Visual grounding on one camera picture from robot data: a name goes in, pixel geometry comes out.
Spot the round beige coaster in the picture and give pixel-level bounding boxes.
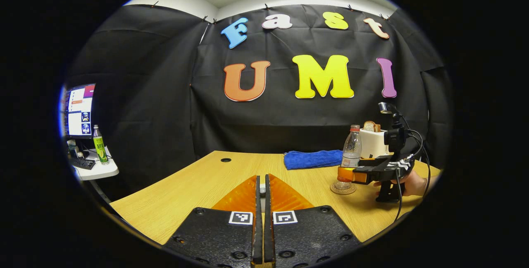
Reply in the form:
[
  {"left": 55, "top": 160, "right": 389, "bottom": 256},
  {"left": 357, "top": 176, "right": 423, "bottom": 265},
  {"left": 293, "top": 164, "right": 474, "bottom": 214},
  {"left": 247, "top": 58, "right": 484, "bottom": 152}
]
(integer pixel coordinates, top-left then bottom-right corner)
[{"left": 329, "top": 181, "right": 357, "bottom": 196}]

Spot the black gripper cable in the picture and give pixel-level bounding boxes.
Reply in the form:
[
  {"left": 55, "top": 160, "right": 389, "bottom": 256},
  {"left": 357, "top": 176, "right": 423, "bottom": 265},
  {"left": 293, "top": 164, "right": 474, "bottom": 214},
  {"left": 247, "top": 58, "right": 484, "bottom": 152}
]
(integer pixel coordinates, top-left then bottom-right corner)
[{"left": 395, "top": 129, "right": 431, "bottom": 222}]

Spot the white toaster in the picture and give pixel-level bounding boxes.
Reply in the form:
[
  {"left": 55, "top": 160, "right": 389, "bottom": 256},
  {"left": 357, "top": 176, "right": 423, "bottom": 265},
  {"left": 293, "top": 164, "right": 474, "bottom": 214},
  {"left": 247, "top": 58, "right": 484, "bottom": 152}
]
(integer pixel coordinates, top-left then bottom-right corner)
[{"left": 359, "top": 129, "right": 391, "bottom": 159}]

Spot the white side table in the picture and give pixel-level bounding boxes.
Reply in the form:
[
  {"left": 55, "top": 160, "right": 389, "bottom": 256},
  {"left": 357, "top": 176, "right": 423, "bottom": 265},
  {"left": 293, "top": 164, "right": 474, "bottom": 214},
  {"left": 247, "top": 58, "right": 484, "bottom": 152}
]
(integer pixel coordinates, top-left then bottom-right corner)
[{"left": 71, "top": 147, "right": 120, "bottom": 181}]

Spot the green drink bottle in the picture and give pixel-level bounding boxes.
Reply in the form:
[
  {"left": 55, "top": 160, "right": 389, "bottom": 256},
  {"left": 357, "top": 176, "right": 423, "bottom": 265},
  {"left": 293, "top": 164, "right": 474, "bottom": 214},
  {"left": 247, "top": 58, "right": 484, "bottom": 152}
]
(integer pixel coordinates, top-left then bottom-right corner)
[{"left": 92, "top": 124, "right": 110, "bottom": 165}]

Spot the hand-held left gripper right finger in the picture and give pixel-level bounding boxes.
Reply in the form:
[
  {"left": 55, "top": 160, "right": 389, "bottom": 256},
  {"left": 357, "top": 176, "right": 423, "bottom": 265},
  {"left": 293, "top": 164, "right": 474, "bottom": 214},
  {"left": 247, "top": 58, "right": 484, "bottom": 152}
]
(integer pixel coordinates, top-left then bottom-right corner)
[{"left": 264, "top": 174, "right": 364, "bottom": 268}]

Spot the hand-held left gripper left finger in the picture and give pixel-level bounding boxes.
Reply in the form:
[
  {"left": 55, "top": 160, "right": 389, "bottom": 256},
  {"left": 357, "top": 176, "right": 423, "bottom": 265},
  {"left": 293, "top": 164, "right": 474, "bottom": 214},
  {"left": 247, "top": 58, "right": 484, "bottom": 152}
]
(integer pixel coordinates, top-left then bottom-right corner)
[{"left": 164, "top": 175, "right": 263, "bottom": 268}]

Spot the black keyboard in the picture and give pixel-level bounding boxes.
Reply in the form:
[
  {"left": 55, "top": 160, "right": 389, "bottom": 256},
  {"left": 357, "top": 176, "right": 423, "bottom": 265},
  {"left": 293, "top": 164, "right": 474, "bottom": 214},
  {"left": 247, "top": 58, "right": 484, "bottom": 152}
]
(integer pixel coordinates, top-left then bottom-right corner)
[{"left": 69, "top": 157, "right": 97, "bottom": 170}]

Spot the blue towel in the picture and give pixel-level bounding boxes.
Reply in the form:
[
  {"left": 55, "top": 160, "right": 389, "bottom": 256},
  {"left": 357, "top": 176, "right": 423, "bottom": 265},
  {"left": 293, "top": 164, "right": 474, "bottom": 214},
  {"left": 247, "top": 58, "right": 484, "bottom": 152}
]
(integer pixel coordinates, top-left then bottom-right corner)
[{"left": 284, "top": 149, "right": 344, "bottom": 171}]

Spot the clear plastic water bottle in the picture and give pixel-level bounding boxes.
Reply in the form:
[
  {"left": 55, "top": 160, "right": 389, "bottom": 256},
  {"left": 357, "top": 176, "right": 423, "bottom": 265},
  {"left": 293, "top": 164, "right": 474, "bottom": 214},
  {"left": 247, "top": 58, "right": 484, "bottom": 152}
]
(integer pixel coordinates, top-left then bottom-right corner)
[{"left": 335, "top": 124, "right": 363, "bottom": 191}]

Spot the computer monitor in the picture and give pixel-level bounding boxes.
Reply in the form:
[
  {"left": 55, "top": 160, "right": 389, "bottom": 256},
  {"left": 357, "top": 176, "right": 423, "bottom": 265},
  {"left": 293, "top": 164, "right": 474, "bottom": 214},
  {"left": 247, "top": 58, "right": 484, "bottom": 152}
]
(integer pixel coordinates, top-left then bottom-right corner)
[{"left": 61, "top": 84, "right": 96, "bottom": 139}]

